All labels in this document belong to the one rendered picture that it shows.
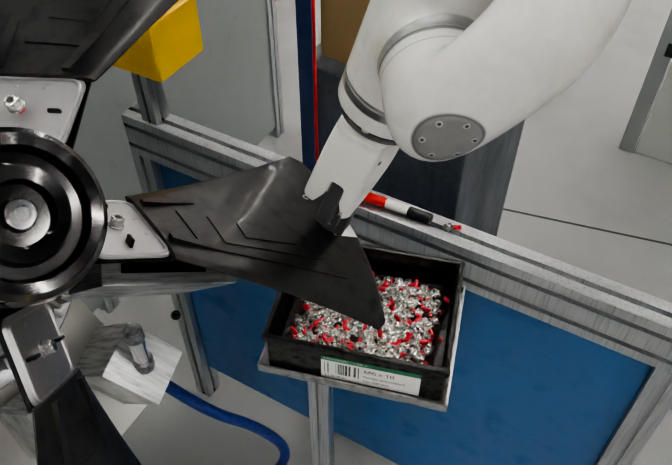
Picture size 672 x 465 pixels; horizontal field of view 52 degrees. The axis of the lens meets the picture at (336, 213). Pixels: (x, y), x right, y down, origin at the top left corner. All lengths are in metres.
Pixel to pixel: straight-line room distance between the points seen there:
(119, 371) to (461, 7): 0.48
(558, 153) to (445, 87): 2.07
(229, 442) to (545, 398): 0.85
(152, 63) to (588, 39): 0.68
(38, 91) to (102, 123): 1.12
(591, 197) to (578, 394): 1.31
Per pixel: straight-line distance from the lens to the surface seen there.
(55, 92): 0.59
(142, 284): 0.70
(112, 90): 1.71
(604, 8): 0.44
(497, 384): 1.17
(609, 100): 2.79
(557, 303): 0.95
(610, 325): 0.95
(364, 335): 0.85
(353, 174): 0.58
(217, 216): 0.64
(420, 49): 0.45
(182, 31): 1.02
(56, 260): 0.51
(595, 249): 2.20
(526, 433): 1.26
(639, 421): 1.11
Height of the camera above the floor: 1.55
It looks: 46 degrees down
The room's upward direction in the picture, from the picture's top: straight up
